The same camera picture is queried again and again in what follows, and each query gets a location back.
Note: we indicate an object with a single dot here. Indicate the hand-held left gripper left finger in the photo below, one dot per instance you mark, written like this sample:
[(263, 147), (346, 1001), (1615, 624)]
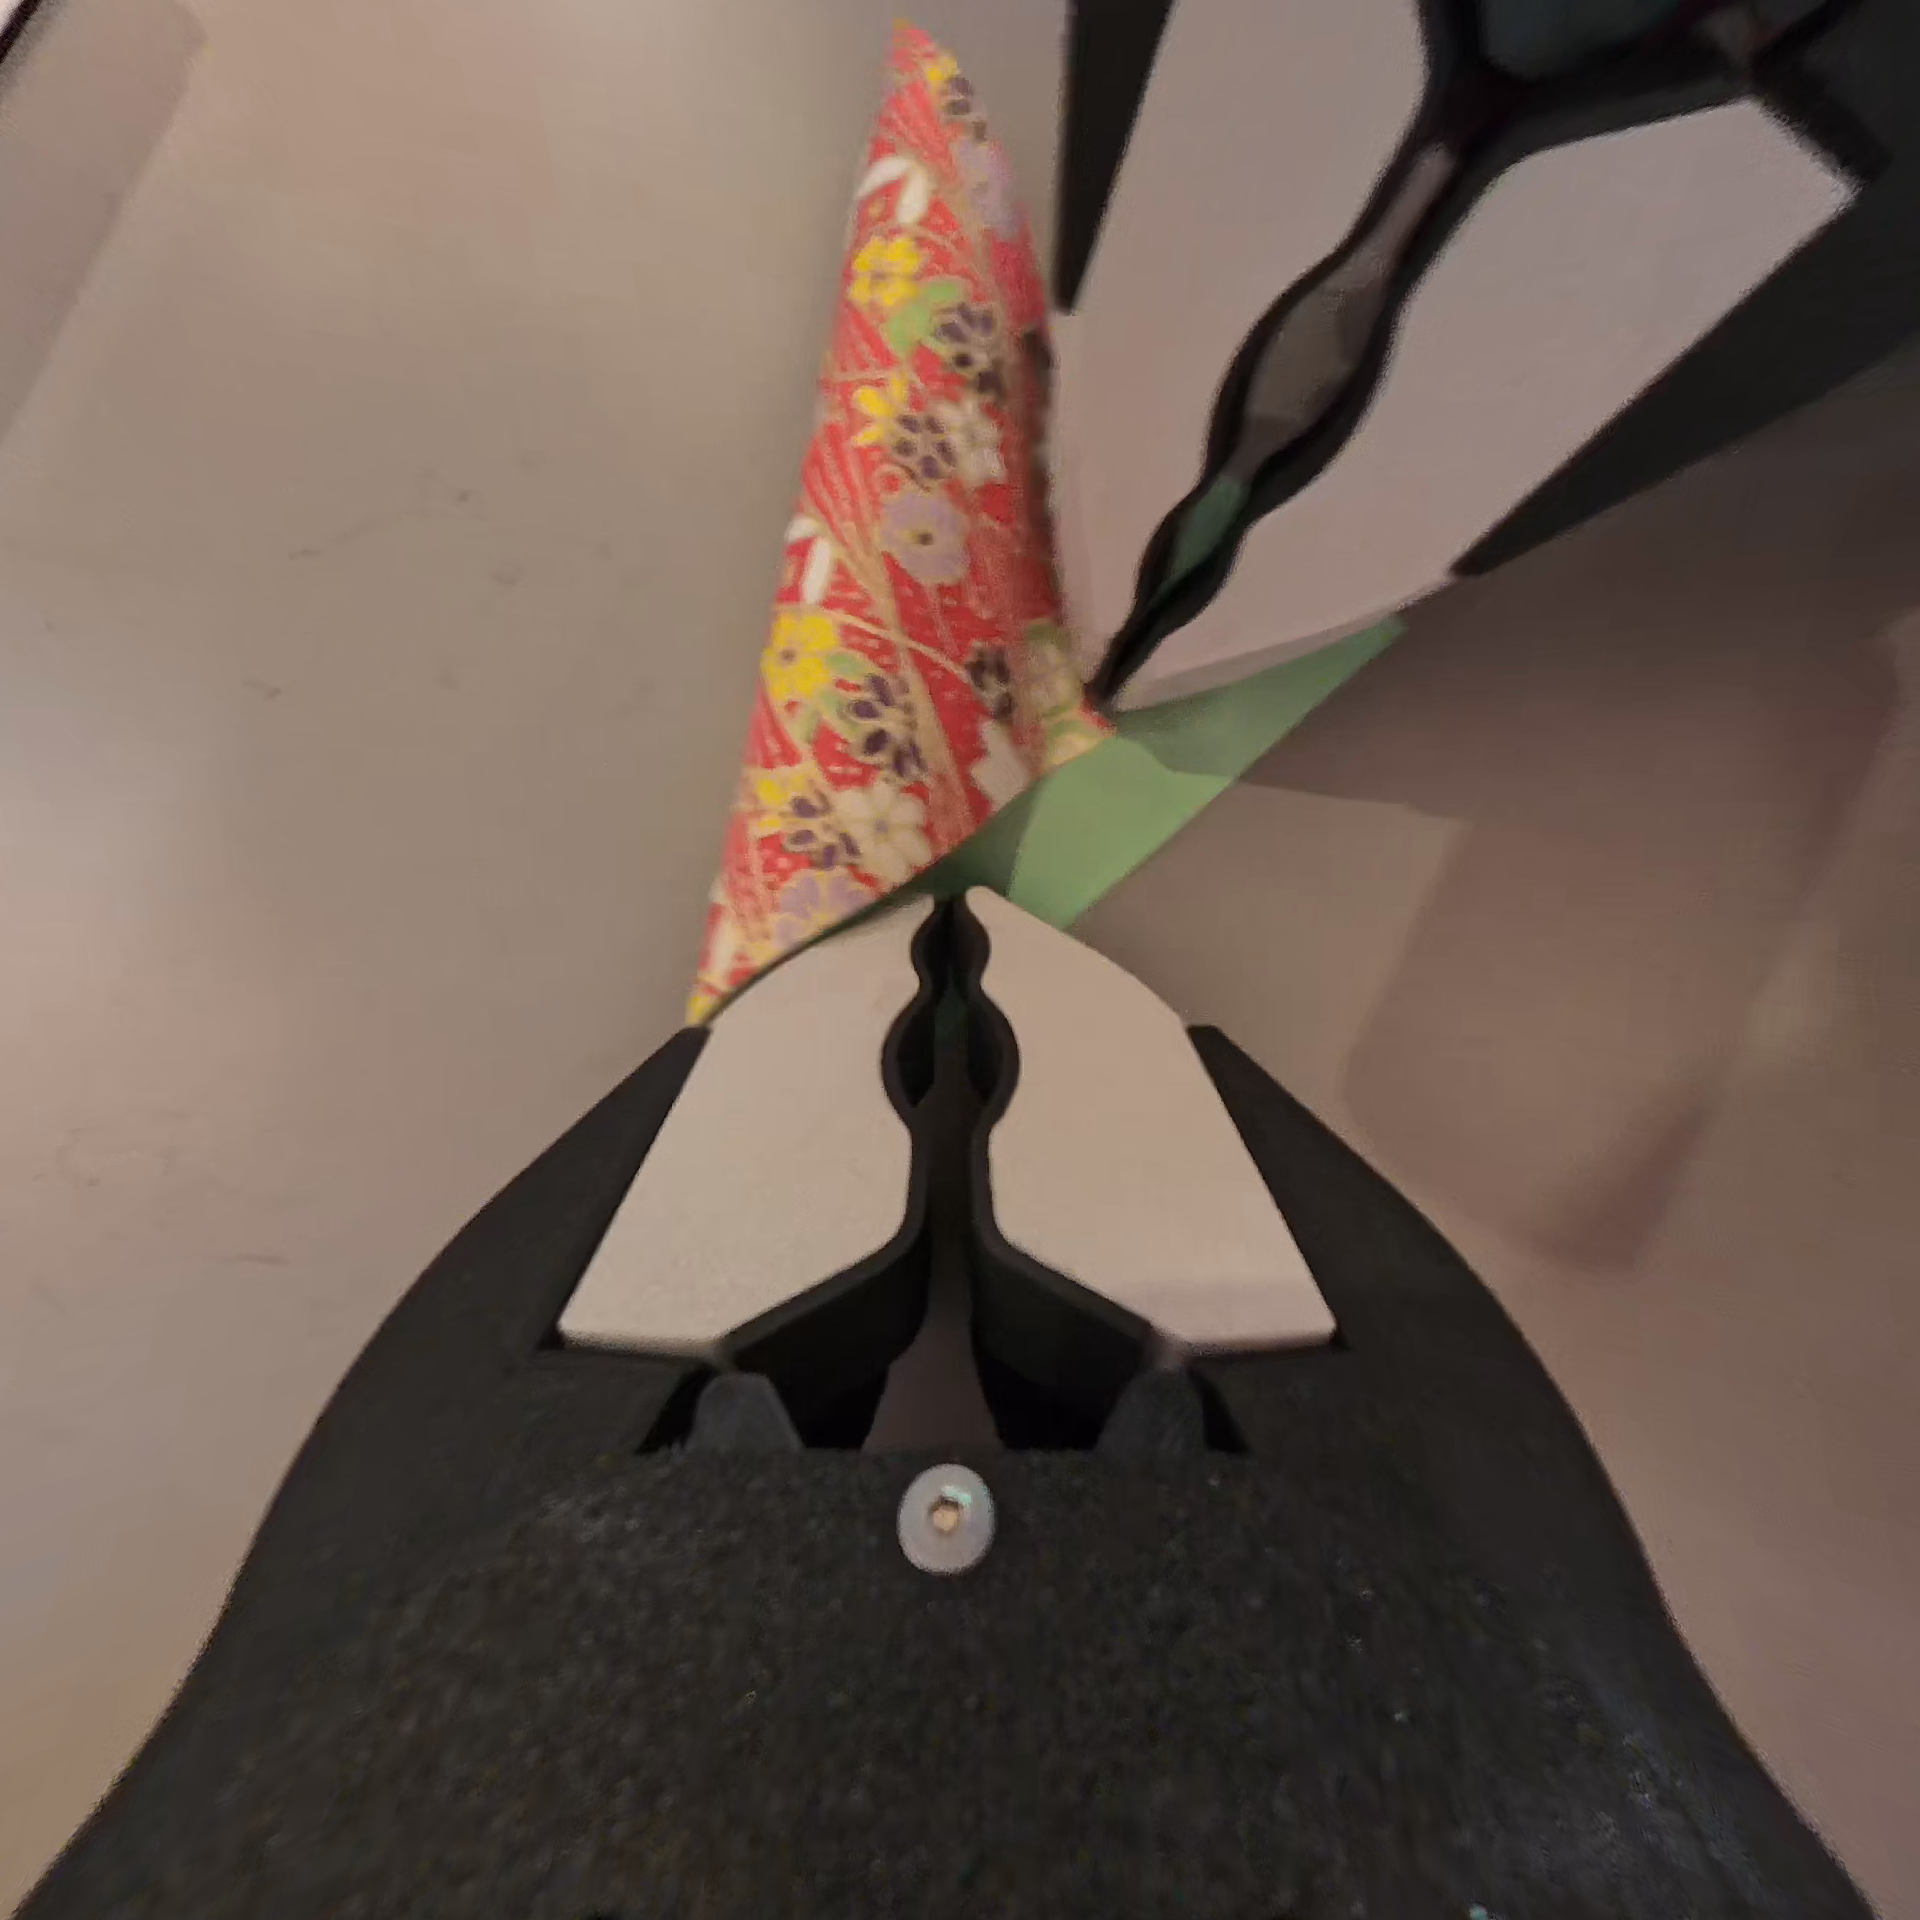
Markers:
[(750, 1170)]

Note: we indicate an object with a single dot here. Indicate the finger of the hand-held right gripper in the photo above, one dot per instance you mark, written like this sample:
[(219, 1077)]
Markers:
[(1546, 346), (1201, 182)]

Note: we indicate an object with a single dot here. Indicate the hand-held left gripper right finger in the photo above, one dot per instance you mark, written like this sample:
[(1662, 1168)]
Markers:
[(1141, 1184)]

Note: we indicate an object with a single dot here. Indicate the red floral green-backed origami paper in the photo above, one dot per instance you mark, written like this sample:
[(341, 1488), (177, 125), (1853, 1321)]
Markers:
[(901, 600)]

